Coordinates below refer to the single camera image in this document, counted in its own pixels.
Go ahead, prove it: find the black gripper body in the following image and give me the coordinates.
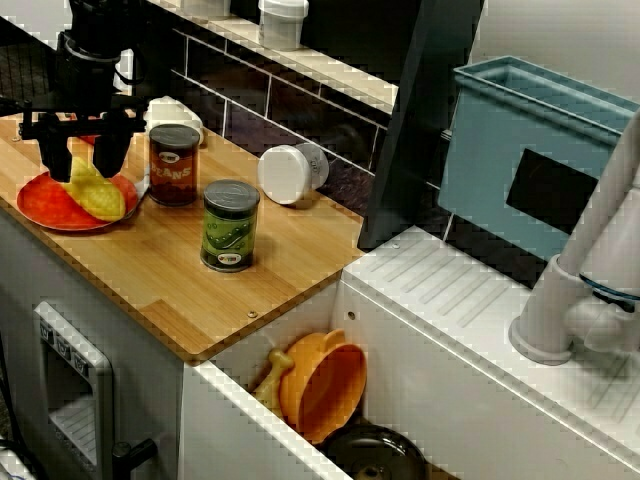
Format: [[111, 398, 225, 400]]
[[18, 30, 149, 144]]

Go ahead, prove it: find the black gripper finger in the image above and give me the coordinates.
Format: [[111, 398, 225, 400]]
[[91, 128, 132, 180], [38, 132, 76, 184]]

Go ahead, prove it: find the yellow toy corn cob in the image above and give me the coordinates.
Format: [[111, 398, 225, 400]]
[[62, 155, 127, 223]]

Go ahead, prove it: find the silver toy spoon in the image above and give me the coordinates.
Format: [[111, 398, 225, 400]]
[[122, 167, 151, 221]]

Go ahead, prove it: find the orange plate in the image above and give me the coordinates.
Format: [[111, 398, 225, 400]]
[[16, 169, 140, 234]]

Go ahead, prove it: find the brown beans can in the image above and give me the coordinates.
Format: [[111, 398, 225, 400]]
[[148, 123, 201, 207]]

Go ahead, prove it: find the white toy milk jug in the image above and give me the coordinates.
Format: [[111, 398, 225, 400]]
[[142, 95, 205, 147]]

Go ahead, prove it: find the wooden countertop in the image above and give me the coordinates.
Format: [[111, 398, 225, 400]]
[[0, 102, 365, 362]]

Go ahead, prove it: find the green pickles can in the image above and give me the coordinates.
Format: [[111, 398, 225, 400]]
[[200, 179, 261, 273]]

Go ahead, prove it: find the white jar with logo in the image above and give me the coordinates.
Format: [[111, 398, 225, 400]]
[[257, 142, 330, 206]]

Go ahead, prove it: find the tiled backsplash with shelf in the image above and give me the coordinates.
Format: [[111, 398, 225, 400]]
[[134, 0, 451, 241]]

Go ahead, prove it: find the white lidded jar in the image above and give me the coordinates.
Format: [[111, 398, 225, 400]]
[[257, 0, 310, 52]]

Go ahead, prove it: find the white toy kitchen cabinet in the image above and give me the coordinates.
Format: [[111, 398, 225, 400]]
[[0, 204, 186, 480]]

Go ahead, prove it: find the dark grey upright panel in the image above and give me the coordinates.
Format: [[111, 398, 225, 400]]
[[357, 0, 486, 251]]

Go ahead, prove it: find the orange toy pot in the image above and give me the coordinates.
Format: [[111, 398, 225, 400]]
[[278, 328, 369, 446]]

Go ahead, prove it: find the blue plastic bin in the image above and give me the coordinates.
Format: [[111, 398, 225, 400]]
[[437, 55, 640, 261]]

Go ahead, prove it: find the black glass pot lid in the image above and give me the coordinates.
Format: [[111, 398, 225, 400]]
[[322, 424, 429, 480]]

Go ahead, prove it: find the white toy sink unit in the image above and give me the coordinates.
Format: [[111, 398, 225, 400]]
[[180, 224, 640, 480]]

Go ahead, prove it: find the grey toy faucet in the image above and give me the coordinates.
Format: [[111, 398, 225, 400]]
[[508, 107, 640, 365]]

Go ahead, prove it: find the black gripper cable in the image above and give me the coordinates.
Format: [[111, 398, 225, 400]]
[[112, 47, 147, 85]]

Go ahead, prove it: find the black oven handle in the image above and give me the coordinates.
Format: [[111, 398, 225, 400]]
[[111, 438, 159, 474]]

